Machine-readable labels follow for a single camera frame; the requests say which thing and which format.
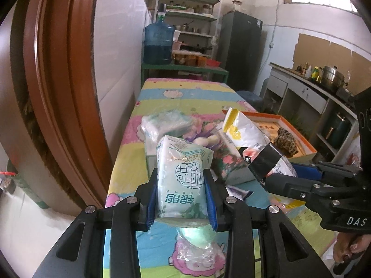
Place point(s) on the green white tissue pack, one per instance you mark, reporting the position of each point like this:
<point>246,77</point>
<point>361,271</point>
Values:
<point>184,179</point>

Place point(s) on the dark grey fridge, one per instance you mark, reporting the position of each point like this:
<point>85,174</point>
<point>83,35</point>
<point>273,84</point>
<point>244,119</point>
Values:
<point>240,49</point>

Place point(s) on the grey counter cabinet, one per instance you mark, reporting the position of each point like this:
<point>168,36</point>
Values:
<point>304,98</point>

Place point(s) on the leopard plush toy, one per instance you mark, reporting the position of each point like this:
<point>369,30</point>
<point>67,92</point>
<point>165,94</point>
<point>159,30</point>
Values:
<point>287,142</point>

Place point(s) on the cardboard wall panels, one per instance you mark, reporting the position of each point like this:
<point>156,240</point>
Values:
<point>327,52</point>

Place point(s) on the small purple white packet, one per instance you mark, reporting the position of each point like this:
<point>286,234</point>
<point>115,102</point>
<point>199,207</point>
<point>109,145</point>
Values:
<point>237,192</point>

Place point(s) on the blue water jug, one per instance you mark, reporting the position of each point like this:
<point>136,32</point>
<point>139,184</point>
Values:
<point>158,42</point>

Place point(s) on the crumpled clear plastic bag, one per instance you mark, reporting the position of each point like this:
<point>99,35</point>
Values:
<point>197,249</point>

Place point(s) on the blue plastic stool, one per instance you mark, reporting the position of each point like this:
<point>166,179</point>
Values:
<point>249,97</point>

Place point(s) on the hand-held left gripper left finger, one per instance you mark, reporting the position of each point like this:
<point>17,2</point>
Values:
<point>150,208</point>

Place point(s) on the white yellow taped snack bag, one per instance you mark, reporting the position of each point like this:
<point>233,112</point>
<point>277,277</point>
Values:
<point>246,133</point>

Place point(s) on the orange rimmed tray box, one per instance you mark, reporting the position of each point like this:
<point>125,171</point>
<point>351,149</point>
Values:
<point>301,147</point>

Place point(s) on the cartoon printed tablecloth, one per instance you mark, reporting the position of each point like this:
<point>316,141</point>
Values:
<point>162,98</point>

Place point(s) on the dark green cooker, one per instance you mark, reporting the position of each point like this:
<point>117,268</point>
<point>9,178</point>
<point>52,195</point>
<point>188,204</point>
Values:
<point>336,127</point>

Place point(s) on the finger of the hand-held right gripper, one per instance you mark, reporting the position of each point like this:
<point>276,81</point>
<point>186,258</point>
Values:
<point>304,168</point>
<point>287,184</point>

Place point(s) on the brown wooden door frame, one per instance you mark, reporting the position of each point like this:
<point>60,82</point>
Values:
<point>58,78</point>

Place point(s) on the floral tissue box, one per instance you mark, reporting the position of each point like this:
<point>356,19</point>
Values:
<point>232,162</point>

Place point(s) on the person's right hand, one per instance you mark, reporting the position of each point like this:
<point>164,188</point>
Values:
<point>349,246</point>

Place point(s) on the white kitchen shelf rack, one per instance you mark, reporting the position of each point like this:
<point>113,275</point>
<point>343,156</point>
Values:
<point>191,20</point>

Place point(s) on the clear wrapped tissue pack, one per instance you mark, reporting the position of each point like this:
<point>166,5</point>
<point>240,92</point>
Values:
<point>165,123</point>

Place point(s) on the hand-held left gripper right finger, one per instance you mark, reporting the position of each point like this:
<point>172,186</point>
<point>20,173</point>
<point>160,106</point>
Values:
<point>210,208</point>

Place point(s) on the white bottle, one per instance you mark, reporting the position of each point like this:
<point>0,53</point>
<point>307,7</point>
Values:
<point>308,71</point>

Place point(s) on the small beige teddy bear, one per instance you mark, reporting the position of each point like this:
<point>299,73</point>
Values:
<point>206,141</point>

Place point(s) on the steel cooking pot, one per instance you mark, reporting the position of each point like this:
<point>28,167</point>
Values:
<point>333,76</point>

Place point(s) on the yellow green bottle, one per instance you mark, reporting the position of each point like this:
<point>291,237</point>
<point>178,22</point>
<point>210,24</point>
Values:
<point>316,73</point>

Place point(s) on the green metal table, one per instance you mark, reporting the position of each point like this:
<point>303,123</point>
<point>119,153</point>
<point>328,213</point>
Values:
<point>185,69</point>

